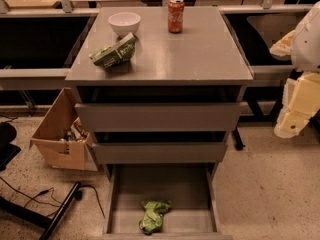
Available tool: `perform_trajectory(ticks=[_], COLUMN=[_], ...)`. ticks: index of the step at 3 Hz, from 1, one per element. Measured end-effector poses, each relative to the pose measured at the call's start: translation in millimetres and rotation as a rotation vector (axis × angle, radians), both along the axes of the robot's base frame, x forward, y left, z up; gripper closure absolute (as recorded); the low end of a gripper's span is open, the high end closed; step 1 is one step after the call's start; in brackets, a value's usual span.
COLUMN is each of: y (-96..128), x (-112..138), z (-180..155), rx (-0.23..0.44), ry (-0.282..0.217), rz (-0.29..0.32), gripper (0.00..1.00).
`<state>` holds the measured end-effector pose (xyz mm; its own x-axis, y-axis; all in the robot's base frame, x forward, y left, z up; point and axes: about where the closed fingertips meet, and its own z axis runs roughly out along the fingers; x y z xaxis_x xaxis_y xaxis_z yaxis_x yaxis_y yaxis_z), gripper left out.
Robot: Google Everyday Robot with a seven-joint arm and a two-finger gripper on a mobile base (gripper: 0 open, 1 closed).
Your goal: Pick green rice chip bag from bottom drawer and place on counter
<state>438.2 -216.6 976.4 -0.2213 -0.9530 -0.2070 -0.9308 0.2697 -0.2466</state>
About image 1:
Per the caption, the green rice chip bag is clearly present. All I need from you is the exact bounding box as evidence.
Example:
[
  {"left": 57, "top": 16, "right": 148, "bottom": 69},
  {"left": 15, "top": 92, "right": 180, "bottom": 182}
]
[{"left": 139, "top": 200, "right": 172, "bottom": 235}]

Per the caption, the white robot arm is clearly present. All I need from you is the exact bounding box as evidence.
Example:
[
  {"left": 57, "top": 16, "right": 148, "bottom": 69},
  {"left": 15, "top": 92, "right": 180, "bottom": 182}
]
[{"left": 270, "top": 2, "right": 320, "bottom": 138}]

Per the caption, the open bottom grey drawer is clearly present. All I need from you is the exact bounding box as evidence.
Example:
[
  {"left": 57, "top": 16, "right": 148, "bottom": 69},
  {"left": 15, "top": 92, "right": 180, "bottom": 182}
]
[{"left": 102, "top": 164, "right": 233, "bottom": 240}]

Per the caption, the grey drawer cabinet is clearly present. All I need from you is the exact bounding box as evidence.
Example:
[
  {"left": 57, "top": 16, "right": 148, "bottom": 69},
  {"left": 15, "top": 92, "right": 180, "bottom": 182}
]
[{"left": 65, "top": 6, "right": 254, "bottom": 240}]

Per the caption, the green snack bag on counter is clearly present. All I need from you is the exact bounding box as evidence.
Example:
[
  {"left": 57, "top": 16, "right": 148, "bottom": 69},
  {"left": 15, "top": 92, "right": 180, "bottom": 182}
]
[{"left": 89, "top": 33, "right": 136, "bottom": 68}]

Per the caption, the top grey drawer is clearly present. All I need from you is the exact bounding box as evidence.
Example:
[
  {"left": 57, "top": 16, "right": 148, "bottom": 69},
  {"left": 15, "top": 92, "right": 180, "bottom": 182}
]
[{"left": 75, "top": 103, "right": 240, "bottom": 132}]

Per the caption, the middle grey drawer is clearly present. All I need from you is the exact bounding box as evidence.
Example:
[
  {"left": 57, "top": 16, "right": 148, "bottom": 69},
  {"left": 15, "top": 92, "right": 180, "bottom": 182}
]
[{"left": 93, "top": 143, "right": 227, "bottom": 164}]

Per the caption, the grey chair seat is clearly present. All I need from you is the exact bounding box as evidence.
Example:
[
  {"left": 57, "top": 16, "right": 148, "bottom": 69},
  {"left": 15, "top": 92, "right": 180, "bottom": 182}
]
[{"left": 248, "top": 13, "right": 304, "bottom": 61}]

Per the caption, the orange soda can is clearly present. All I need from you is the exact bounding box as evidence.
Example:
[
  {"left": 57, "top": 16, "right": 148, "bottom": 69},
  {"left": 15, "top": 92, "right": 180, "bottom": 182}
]
[{"left": 168, "top": 0, "right": 184, "bottom": 33}]

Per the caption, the white bowl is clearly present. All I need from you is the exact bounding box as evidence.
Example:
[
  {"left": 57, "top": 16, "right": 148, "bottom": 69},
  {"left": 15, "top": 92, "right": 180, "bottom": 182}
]
[{"left": 108, "top": 12, "right": 141, "bottom": 37}]

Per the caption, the cardboard box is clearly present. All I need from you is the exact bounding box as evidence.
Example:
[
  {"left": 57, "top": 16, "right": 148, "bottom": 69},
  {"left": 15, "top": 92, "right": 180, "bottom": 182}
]
[{"left": 30, "top": 88, "right": 98, "bottom": 171}]

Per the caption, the black office chair base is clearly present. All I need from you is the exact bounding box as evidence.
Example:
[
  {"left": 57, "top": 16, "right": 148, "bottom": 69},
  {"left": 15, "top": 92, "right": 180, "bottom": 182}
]
[{"left": 0, "top": 122, "right": 21, "bottom": 171}]

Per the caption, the black stand leg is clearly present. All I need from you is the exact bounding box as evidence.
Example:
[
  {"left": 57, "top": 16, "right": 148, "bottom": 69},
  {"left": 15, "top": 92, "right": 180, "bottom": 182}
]
[{"left": 0, "top": 182, "right": 81, "bottom": 240}]

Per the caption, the black cable on floor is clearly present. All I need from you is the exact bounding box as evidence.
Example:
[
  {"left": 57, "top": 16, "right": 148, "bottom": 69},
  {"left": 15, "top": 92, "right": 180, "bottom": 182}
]
[{"left": 0, "top": 176, "right": 106, "bottom": 220}]

